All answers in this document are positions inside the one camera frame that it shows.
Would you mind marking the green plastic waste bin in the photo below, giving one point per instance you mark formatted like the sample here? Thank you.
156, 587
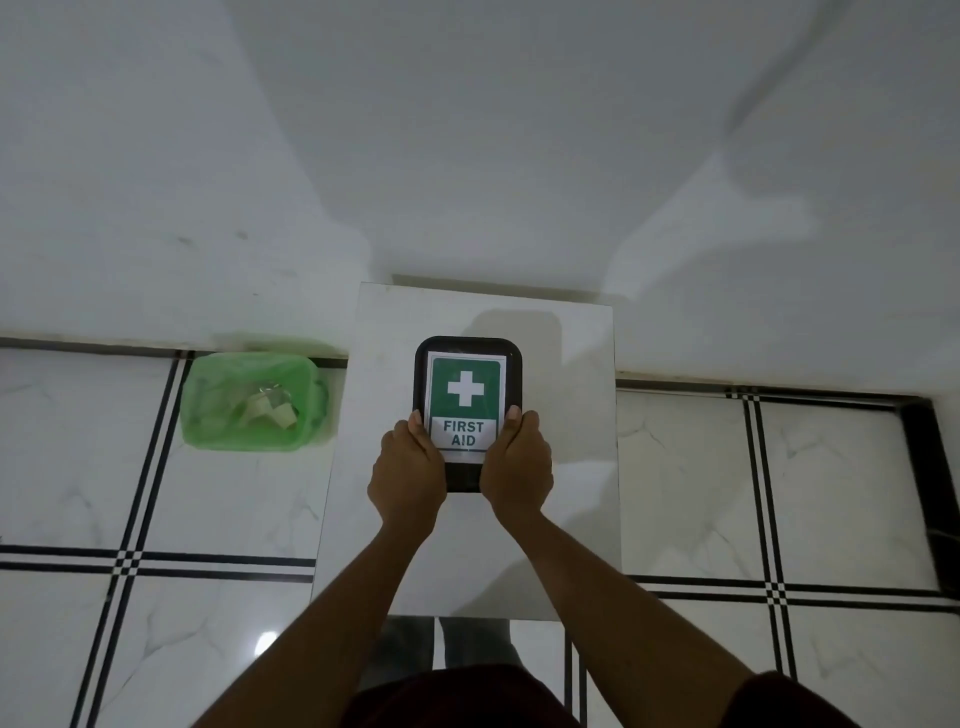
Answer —
225, 427

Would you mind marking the person's left hand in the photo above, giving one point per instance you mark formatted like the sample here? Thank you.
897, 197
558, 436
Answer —
406, 484

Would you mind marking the person's right thumb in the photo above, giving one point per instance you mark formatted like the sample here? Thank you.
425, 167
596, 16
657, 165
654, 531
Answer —
504, 435

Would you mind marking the crumpled white paper waste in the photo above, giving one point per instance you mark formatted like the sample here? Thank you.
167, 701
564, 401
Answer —
264, 409

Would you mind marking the person's left forearm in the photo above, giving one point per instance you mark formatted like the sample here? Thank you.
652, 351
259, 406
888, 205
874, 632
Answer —
330, 622

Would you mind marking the person's right hand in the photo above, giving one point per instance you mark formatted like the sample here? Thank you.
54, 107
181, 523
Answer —
517, 480

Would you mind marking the black box with green label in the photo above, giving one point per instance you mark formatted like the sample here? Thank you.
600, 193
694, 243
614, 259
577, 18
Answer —
467, 382

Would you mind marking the person's right forearm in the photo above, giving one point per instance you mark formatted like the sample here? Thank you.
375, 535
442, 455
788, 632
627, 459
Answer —
622, 607

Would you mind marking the person's left thumb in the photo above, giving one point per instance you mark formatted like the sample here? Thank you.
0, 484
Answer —
427, 439

